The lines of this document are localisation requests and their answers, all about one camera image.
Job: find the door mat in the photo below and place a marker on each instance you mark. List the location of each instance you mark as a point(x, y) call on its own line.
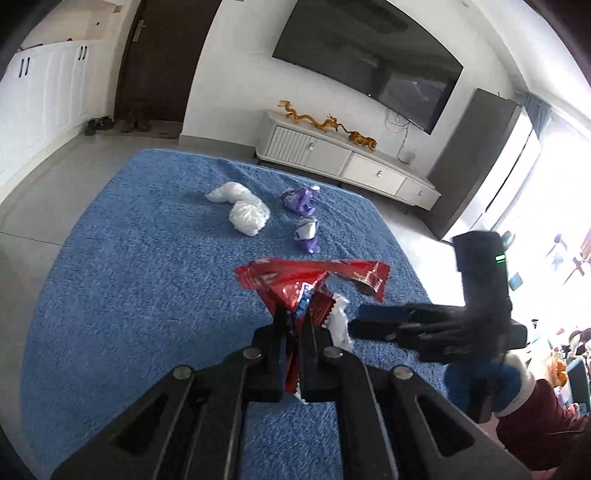
point(167, 130)

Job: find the golden dragon figurine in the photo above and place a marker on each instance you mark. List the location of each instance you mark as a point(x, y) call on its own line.
point(329, 123)

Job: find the wall-mounted black television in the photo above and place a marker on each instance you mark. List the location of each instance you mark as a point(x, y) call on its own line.
point(376, 49)

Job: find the grey tall cabinet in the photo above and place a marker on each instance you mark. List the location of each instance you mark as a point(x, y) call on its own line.
point(483, 166)

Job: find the blue white gloved right hand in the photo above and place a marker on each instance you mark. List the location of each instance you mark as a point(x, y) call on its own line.
point(500, 386)

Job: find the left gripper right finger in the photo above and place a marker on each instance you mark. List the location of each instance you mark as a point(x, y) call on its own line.
point(317, 380)

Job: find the dark brown entrance door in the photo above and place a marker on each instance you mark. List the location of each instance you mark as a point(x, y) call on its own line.
point(160, 59)

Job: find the purple plastic bag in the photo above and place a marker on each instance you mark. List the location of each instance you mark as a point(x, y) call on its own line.
point(299, 200)
point(305, 234)

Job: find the blue curtain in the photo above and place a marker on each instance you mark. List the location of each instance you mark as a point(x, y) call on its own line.
point(539, 113)

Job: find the red snack wrapper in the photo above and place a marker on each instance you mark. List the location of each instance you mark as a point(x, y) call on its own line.
point(299, 286)

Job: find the golden tiger figurine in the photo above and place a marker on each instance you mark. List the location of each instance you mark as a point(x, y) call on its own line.
point(363, 141)

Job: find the white plastic bag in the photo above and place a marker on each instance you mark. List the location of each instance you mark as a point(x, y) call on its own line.
point(248, 214)

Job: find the white shoe cabinet wall unit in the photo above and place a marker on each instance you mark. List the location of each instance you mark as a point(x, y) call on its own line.
point(46, 92)

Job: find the blue fuzzy table cloth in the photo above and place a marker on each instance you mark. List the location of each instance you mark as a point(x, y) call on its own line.
point(145, 282)

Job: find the white TV stand cabinet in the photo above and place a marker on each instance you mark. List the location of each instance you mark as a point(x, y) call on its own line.
point(301, 146)

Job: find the shoes by door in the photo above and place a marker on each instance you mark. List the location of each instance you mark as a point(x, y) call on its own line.
point(99, 124)

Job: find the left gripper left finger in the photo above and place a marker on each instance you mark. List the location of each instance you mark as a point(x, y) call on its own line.
point(268, 374)

